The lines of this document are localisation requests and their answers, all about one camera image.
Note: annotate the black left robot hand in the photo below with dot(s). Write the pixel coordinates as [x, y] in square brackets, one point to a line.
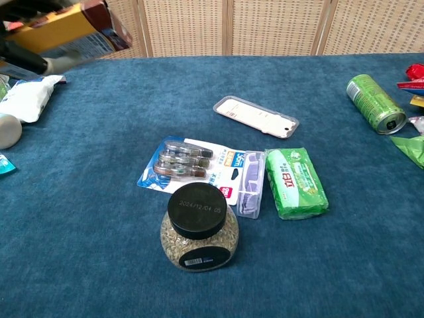
[23, 56]

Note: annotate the brown and yellow striped box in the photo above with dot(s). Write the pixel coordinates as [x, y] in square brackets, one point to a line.
[49, 31]

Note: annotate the clear box of floss picks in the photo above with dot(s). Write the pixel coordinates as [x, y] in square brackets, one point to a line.
[250, 185]

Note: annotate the clear green-tinted bottle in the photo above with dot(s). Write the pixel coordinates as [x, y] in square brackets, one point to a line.
[3, 87]

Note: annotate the white pouch bag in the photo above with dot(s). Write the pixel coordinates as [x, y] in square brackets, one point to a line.
[28, 97]

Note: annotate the grey round bottle cap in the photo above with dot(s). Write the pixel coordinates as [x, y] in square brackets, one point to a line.
[8, 130]

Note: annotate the teal snack packet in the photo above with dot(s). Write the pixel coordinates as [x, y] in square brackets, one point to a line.
[5, 165]

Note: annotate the blue velvet tablecloth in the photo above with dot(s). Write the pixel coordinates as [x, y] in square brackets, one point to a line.
[99, 215]

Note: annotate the correction tape blister pack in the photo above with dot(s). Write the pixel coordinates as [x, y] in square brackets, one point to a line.
[179, 162]

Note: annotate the seed jar with black lid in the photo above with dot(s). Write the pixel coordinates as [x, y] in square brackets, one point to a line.
[197, 210]

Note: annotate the white flat plastic tray package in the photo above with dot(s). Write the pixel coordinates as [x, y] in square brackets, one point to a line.
[255, 116]

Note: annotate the wicker folding screen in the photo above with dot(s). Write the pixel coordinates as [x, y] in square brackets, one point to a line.
[265, 26]

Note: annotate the green soap package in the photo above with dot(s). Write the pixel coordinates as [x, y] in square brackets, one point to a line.
[295, 183]

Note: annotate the green drink can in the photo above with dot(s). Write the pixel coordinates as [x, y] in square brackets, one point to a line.
[372, 99]

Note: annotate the red and blue flat packet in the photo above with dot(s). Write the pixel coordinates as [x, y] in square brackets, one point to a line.
[414, 86]

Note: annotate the red crinkled wrapper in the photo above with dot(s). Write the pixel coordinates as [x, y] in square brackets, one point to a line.
[416, 71]

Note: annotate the yellow small packet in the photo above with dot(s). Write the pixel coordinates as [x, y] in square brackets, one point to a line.
[418, 101]

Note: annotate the green plastic bag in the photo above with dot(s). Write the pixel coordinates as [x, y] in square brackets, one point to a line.
[412, 150]

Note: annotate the clear crinkled wrapper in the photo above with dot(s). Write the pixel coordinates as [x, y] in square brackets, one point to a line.
[418, 123]

